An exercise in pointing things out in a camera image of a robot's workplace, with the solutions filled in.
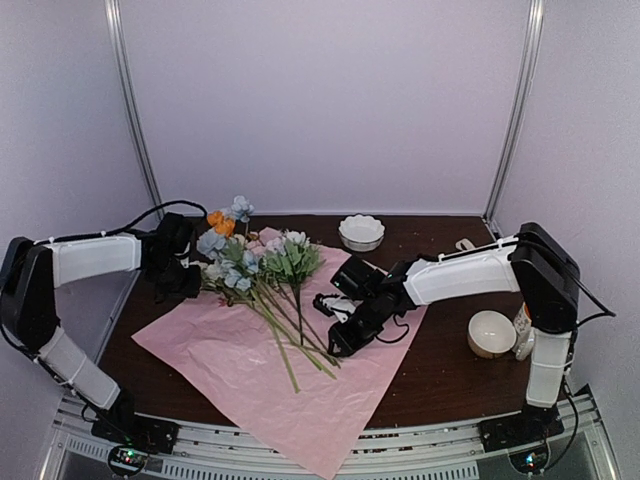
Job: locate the white round bowl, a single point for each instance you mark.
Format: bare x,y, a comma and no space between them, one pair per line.
490,334

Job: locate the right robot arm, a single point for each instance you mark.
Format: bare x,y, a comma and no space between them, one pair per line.
530,263

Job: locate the white scalloped dish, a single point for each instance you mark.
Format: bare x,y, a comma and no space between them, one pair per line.
361,233

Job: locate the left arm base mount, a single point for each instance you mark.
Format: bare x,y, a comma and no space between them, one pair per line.
135,444

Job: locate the aluminium corner post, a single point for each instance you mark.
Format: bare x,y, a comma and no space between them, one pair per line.
117,38
525,78

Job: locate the beige printed ribbon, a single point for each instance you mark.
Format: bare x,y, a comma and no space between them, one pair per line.
464,244

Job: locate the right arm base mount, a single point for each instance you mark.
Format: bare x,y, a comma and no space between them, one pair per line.
525,440

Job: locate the floral mug orange inside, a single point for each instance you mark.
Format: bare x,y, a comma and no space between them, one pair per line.
525,336

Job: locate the aluminium front rail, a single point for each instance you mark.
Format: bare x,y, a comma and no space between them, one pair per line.
575,447

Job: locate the right aluminium corner post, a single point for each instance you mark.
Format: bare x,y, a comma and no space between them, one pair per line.
525,78

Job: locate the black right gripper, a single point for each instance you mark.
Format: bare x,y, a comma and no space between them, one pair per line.
346,343

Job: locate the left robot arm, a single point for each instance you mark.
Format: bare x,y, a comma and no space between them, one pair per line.
56,295

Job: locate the pink wrapping paper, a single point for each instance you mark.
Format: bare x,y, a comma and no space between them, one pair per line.
230,356

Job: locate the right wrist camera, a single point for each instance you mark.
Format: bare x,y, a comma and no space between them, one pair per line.
334,305

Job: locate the left aluminium corner post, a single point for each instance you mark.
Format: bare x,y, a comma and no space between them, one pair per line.
117,38

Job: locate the fake flower bouquet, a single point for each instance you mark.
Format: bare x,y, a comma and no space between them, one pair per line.
267,277

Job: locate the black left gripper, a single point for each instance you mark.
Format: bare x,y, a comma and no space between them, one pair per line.
191,289

